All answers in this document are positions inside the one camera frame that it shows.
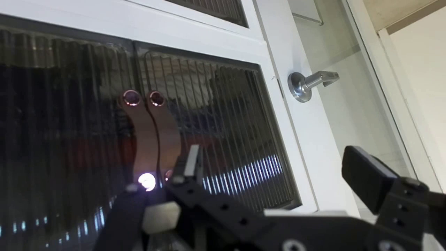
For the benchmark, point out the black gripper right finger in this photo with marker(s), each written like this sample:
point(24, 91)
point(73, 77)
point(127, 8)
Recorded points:
point(367, 176)

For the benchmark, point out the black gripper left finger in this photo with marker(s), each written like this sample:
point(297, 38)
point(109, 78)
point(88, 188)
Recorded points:
point(192, 162)

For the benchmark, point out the white stacked shelf cabinet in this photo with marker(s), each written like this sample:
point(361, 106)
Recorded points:
point(139, 22)

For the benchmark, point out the smoked ribbed lowest shelf door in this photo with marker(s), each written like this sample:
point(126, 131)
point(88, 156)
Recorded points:
point(217, 8)

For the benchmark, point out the white framed glass room door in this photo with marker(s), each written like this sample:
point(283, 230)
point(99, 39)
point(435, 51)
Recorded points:
point(362, 116)

